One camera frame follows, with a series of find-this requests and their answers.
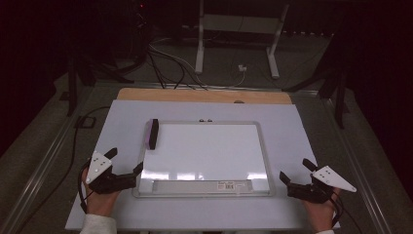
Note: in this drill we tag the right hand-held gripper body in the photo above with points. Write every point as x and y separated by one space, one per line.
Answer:
328 177

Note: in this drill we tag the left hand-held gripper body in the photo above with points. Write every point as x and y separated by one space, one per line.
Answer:
97 167

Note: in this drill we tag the purple and black whiteboard eraser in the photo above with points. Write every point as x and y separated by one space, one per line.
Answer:
153 135

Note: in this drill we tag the silver framed whiteboard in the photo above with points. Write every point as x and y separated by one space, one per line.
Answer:
211 149

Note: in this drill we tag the person's left hand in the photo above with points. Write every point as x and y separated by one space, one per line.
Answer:
99 204

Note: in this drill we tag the person's right hand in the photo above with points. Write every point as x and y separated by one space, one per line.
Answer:
321 216

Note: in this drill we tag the large white sheet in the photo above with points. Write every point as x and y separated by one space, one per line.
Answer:
123 123

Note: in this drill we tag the black square floor plate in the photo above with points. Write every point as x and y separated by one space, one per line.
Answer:
85 122

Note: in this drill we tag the black tripod stand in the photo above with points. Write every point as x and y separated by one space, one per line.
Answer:
340 104
72 94

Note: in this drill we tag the wooden board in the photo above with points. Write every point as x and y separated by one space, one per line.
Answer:
195 96

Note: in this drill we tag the white plug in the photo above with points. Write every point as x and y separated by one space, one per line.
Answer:
242 68

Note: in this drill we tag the dark power strip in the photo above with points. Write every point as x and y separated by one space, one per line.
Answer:
308 33

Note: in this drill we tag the white metal stand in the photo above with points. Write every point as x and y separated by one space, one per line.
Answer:
199 48

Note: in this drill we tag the dark equipment rack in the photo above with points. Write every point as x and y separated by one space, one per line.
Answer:
141 19

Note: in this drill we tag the silver metal rail frame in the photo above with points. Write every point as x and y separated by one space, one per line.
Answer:
42 169

